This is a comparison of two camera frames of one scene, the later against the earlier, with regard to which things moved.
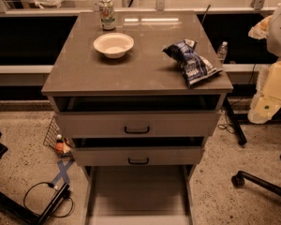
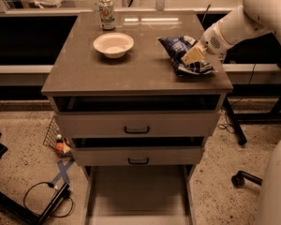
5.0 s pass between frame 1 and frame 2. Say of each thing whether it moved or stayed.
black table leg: stayed
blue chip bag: moved
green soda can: stayed
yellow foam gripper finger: moved
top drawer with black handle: stayed
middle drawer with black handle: stayed
